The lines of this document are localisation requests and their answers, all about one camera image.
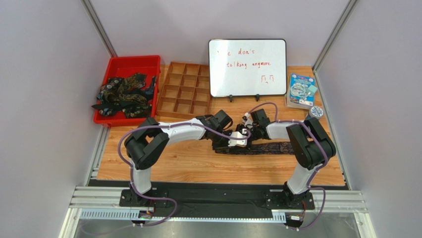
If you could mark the whiteboard with red writing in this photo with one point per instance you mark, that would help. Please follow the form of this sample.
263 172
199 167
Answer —
247 67

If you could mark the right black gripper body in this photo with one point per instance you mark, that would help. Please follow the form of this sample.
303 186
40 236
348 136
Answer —
252 132

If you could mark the dark paisley tie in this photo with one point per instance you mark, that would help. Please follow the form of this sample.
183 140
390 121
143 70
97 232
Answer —
271 148

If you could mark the brown compartment tray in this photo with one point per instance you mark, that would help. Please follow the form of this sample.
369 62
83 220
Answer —
185 92

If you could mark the blue packaged item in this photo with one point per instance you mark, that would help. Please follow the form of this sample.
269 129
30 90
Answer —
301 92

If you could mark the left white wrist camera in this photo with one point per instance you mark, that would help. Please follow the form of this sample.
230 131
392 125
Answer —
238 138

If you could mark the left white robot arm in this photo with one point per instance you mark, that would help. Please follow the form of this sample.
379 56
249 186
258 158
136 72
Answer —
141 148

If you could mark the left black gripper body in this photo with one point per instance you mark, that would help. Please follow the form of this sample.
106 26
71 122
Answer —
223 142

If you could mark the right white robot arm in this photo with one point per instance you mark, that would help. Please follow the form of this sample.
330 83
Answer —
310 144

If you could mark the red plastic bin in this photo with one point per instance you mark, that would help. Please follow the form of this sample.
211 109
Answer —
124 67

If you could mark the pile of patterned ties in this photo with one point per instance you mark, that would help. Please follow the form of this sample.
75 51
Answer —
131 96

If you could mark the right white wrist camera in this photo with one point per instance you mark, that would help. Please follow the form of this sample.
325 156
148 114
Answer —
247 121

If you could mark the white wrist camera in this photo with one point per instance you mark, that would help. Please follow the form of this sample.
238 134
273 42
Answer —
238 138
247 121

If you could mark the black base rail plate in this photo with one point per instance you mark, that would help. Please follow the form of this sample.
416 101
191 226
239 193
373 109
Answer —
211 200

